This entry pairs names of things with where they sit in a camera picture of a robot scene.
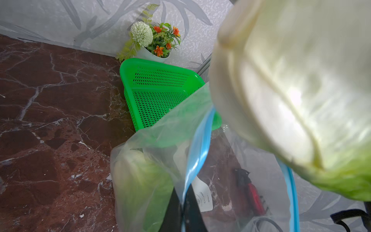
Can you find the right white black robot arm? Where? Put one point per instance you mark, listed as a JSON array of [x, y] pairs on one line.
[[339, 217]]

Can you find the small flower pot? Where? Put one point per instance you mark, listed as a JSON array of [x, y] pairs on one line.
[[158, 39]]

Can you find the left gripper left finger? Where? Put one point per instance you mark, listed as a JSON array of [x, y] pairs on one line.
[[173, 217]]

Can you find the chinese cabbage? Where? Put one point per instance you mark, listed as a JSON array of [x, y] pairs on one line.
[[294, 78], [142, 191]]

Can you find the green plastic basket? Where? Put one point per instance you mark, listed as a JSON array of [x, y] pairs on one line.
[[154, 89]]

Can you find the clear zip-top bag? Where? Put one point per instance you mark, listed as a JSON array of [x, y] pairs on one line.
[[206, 158]]

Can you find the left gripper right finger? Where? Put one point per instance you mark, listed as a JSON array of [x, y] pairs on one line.
[[192, 218]]

